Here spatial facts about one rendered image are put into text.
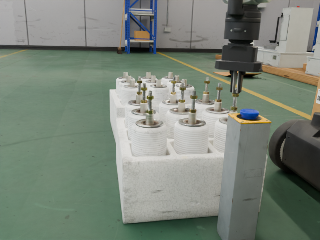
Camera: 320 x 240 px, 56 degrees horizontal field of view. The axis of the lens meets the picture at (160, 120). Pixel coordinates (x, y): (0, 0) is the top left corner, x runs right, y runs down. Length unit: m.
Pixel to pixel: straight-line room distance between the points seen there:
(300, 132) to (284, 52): 3.12
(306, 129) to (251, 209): 0.42
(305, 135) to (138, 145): 0.54
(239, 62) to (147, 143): 0.31
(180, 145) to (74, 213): 0.35
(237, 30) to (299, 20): 3.45
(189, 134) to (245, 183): 0.19
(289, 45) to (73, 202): 3.61
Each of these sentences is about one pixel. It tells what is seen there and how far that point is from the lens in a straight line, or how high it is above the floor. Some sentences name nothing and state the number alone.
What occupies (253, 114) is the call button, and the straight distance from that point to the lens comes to 0.67.
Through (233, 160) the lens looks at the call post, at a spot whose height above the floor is 0.22.
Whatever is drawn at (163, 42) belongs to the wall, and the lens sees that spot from 7.24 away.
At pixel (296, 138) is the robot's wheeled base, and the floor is 0.17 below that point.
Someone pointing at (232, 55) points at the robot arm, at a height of 0.44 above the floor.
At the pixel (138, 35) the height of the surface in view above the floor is 0.36.
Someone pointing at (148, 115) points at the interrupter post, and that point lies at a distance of 0.79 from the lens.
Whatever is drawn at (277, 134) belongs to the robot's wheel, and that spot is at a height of 0.15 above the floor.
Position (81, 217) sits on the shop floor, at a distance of 0.89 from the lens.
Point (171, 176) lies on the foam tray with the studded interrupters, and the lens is 0.79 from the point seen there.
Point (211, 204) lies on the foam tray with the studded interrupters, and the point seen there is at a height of 0.04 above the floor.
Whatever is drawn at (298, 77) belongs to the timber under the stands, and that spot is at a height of 0.04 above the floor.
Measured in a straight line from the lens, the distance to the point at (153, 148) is 0.78.
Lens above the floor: 0.49
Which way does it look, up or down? 17 degrees down
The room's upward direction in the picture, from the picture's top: 2 degrees clockwise
